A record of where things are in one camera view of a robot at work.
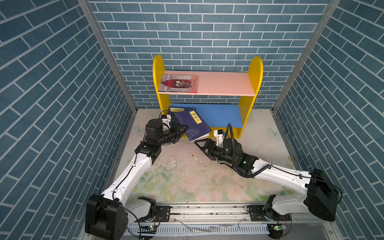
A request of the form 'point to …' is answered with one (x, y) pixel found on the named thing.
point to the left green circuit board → (149, 229)
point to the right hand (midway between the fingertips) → (198, 146)
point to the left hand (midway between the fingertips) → (193, 127)
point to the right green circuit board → (275, 230)
